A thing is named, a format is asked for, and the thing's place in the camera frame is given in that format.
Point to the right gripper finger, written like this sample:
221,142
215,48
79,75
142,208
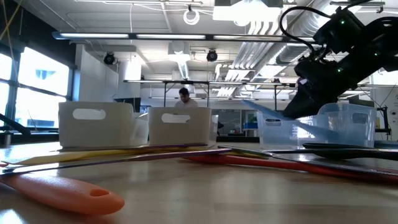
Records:
300,107
320,110

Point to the red silicone spatula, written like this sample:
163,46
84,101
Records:
248,161

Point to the small white plastic bin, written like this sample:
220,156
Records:
180,130

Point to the purple iridescent knife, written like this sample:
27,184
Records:
124,159
180,145

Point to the large white plastic bin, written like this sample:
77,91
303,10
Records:
99,130

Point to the orange silicone spatula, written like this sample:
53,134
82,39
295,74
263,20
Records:
62,193

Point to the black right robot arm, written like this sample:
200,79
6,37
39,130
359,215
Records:
379,40

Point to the clear plastic bin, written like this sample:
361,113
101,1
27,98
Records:
348,130

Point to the blue storage box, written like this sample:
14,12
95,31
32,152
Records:
250,125

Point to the black equipment stand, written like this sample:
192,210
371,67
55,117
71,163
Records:
385,121

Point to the silver ceiling ducts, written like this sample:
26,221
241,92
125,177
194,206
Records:
258,53

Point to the yellow silicone spatula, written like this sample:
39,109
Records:
77,155
242,155

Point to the black ceiling spotlight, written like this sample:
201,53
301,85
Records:
109,58
212,55

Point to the black-framed background table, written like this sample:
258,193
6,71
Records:
199,82

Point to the white ceiling light panel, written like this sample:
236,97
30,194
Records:
245,11

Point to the person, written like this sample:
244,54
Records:
185,99

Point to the overhead LED light bar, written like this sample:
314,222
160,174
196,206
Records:
171,36

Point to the black background monitor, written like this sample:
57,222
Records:
127,104

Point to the large window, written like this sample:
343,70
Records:
43,71

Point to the black aluminium rig frame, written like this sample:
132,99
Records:
15,124

